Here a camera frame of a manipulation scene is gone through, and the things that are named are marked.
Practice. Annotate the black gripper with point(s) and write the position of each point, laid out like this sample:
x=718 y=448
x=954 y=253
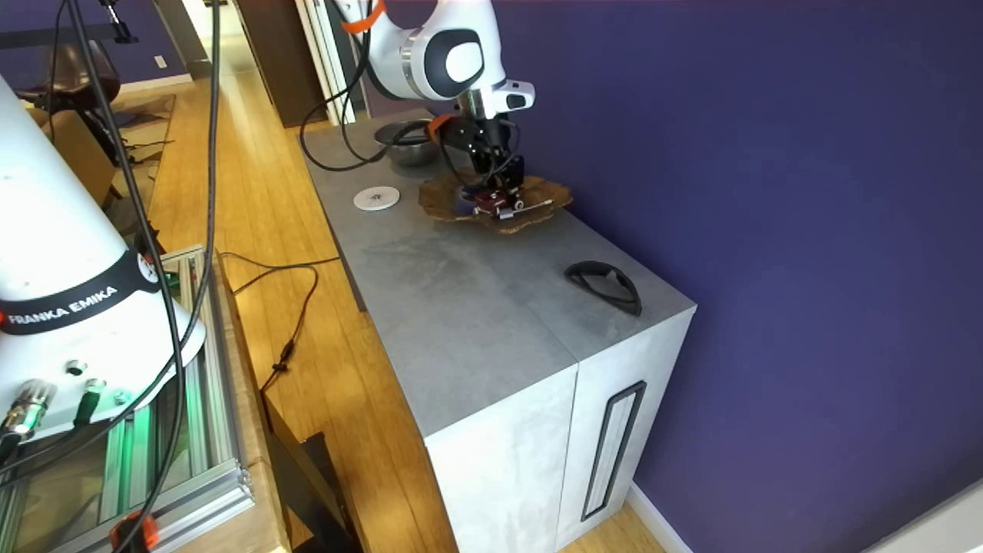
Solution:
x=480 y=140

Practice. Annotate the aluminium profile robot stand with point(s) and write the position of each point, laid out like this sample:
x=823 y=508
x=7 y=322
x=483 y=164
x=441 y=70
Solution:
x=209 y=419

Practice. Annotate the grey concrete-look cabinet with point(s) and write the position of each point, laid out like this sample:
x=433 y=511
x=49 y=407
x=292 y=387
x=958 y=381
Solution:
x=461 y=307

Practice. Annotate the dark chair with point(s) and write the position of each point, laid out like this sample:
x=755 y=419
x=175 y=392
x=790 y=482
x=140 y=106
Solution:
x=71 y=77

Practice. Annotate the black boom stand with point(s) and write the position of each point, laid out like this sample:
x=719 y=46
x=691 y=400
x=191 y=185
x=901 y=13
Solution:
x=117 y=21

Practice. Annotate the white door frame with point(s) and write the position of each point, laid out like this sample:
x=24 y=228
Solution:
x=327 y=51

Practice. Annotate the white round disc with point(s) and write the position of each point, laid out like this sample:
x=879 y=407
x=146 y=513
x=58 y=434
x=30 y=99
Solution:
x=375 y=198

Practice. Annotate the grey metal bowl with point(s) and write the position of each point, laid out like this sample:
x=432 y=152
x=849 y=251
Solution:
x=406 y=155

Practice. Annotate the dark brown door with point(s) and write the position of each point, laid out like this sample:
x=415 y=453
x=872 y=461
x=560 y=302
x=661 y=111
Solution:
x=278 y=56

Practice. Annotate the brown wooden tray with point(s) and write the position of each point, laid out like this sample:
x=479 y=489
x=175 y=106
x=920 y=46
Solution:
x=549 y=198

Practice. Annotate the small red blue toy cart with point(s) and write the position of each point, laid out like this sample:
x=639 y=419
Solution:
x=506 y=207

